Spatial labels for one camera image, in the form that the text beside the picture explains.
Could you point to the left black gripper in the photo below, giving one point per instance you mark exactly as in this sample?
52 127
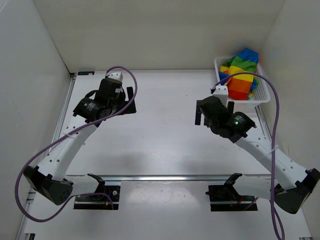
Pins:
130 109

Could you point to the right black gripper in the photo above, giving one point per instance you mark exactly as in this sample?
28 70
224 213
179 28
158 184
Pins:
198 112

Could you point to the rainbow striped shorts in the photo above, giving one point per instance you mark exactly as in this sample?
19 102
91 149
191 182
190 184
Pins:
235 73

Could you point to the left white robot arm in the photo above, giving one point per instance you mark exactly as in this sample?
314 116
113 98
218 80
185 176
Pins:
48 177

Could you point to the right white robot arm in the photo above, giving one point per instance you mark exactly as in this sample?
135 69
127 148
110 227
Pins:
293 183

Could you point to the small blue label sticker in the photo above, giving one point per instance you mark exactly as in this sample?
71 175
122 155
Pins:
86 73

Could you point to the white plastic mesh basket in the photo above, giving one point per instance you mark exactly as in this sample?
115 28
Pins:
260 95

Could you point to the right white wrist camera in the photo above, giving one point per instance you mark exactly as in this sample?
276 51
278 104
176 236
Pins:
221 92

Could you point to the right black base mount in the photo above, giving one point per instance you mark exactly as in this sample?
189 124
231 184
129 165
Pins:
223 200

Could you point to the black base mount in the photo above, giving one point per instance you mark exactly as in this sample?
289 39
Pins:
223 200
100 202

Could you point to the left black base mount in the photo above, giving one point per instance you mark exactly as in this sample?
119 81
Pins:
100 202

